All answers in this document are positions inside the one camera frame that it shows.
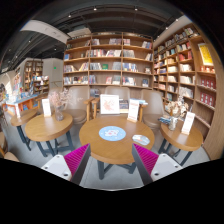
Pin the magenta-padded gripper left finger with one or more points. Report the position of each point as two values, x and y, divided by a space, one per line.
56 165

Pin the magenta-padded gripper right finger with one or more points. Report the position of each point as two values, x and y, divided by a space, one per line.
165 165

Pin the grey computer mouse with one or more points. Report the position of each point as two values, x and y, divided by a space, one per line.
141 139

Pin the round blue mouse pad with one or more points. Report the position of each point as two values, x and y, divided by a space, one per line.
112 133

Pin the round wooden side table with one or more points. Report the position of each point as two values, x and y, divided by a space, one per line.
181 140
48 128

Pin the glass vase with beige flowers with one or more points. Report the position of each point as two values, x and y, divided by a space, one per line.
173 123

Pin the stack of books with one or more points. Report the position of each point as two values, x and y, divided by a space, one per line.
164 120

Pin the light wooden chair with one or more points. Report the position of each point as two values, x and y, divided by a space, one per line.
10 156

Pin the small white table sign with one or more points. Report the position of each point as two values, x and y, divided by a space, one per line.
188 122
46 107

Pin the glass vase with pink flowers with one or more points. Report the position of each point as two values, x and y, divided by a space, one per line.
59 113

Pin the small round wooden table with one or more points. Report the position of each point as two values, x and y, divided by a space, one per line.
22 118

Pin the white red-topped table sign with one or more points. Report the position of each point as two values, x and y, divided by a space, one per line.
133 110

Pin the blue flat book stack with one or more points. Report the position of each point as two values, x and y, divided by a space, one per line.
141 101

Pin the blue book display table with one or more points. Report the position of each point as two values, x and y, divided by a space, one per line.
21 101

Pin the dark upright book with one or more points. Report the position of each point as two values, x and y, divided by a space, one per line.
123 104

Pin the white framed floral picture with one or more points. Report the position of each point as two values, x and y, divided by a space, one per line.
109 104

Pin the small distant wooden bookshelf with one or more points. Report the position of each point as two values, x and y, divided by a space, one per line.
35 76

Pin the long wooden bookshelf with posters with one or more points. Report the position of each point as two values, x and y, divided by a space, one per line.
186 73

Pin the wide wooden bookshelf unit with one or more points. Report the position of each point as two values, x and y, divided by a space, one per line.
108 60

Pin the white ceiling panel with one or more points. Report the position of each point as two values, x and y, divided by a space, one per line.
45 30

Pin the ceiling spot lights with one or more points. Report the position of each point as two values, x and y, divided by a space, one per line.
95 9

